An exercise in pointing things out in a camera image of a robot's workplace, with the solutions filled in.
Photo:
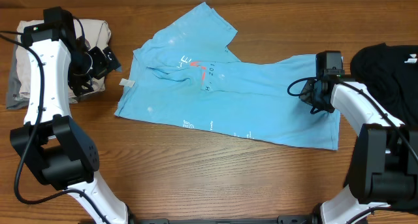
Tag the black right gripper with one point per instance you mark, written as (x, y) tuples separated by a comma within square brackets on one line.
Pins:
[(306, 90)]

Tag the folded grey garment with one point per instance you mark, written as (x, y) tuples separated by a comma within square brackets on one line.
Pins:
[(18, 93)]

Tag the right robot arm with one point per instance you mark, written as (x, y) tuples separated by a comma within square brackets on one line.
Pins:
[(357, 105)]

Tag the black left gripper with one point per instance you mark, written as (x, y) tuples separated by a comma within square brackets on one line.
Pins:
[(104, 66)]

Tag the folded beige trousers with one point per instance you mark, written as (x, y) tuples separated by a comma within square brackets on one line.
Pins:
[(97, 33)]

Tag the black t-shirt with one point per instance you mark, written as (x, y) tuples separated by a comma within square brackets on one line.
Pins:
[(388, 73)]

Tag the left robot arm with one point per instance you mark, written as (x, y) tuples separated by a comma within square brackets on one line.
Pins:
[(50, 143)]

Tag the light blue printed t-shirt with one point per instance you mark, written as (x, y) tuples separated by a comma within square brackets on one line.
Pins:
[(186, 76)]

